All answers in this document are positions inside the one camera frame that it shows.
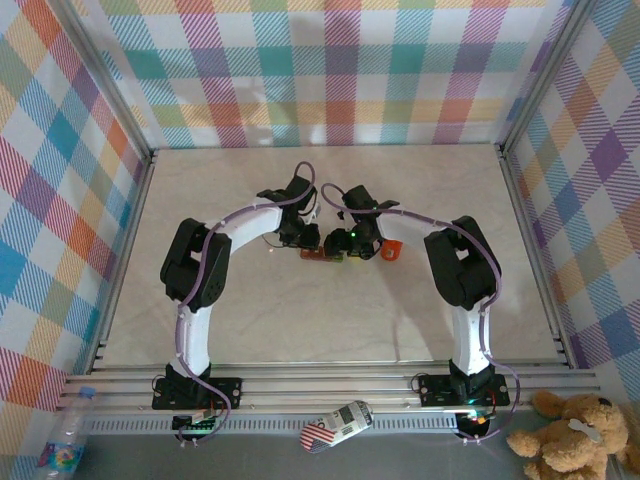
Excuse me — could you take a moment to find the red and green pill organizer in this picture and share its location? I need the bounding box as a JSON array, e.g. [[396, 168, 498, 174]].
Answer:
[[299, 246, 347, 265]]

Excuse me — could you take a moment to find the flag print drink can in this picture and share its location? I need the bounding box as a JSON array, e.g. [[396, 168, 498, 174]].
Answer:
[[299, 399, 376, 454]]

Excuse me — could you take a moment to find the brown teddy bear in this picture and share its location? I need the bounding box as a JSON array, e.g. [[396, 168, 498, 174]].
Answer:
[[506, 389, 640, 480]]

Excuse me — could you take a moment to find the clear plastic water bottle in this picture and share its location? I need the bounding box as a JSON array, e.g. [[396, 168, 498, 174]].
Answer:
[[37, 385, 97, 476]]

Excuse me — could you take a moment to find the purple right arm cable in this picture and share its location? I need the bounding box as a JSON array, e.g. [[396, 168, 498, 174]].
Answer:
[[320, 183, 522, 444]]

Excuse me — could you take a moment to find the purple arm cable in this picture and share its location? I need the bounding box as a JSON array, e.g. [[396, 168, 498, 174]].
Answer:
[[320, 183, 522, 444], [177, 160, 319, 446]]

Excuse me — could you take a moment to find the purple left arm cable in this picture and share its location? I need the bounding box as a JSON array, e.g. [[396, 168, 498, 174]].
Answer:
[[177, 160, 319, 446]]

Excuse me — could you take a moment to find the aluminium frame rail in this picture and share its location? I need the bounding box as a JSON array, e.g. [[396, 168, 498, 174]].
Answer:
[[59, 360, 601, 415]]

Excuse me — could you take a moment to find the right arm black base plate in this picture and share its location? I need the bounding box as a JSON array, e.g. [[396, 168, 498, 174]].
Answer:
[[417, 373, 512, 408]]

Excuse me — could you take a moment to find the aluminium side rail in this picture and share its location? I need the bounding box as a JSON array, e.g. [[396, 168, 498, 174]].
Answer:
[[499, 144, 576, 369], [88, 149, 159, 375]]

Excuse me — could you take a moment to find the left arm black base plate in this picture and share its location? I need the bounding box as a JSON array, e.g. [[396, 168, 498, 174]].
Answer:
[[151, 376, 244, 412]]

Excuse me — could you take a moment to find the grey slotted cable duct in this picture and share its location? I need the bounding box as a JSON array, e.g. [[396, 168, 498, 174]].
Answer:
[[82, 410, 464, 437]]

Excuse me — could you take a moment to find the aluminium corner post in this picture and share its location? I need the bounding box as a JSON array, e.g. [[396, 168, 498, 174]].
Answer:
[[49, 0, 157, 162], [499, 0, 599, 151]]

